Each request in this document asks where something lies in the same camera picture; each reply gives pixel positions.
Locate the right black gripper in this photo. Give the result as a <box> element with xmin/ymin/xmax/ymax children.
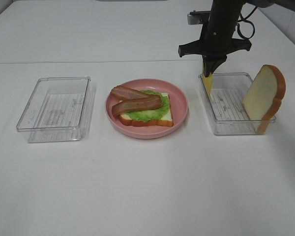
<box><xmin>178</xmin><ymin>21</ymin><xmax>252</xmax><ymax>77</ymax></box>

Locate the yellow cheese slice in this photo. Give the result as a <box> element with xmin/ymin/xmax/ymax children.
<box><xmin>201</xmin><ymin>62</ymin><xmax>213</xmax><ymax>97</ymax></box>

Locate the bread slice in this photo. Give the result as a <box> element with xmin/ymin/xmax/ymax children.
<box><xmin>242</xmin><ymin>64</ymin><xmax>286</xmax><ymax>134</ymax></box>
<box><xmin>118</xmin><ymin>90</ymin><xmax>174</xmax><ymax>127</ymax></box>

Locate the bacon strip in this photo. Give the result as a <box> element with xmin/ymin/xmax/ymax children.
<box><xmin>111</xmin><ymin>85</ymin><xmax>150</xmax><ymax>100</ymax></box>
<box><xmin>112</xmin><ymin>95</ymin><xmax>163</xmax><ymax>116</ymax></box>

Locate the green lettuce leaf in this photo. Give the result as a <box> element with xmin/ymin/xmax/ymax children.
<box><xmin>120</xmin><ymin>90</ymin><xmax>173</xmax><ymax>122</ymax></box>

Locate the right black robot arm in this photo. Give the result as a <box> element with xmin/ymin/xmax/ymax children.
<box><xmin>178</xmin><ymin>0</ymin><xmax>295</xmax><ymax>77</ymax></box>

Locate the right clear plastic tray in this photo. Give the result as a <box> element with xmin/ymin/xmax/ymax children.
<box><xmin>199</xmin><ymin>72</ymin><xmax>276</xmax><ymax>135</ymax></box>

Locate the clear plastic tray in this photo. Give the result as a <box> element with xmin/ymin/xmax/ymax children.
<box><xmin>199</xmin><ymin>72</ymin><xmax>276</xmax><ymax>135</ymax></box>
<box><xmin>16</xmin><ymin>76</ymin><xmax>96</xmax><ymax>143</ymax></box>

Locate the left clear plastic tray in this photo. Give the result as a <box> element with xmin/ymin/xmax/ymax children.
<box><xmin>16</xmin><ymin>76</ymin><xmax>96</xmax><ymax>143</ymax></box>

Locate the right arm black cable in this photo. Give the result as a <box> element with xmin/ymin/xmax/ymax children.
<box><xmin>235</xmin><ymin>4</ymin><xmax>258</xmax><ymax>40</ymax></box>

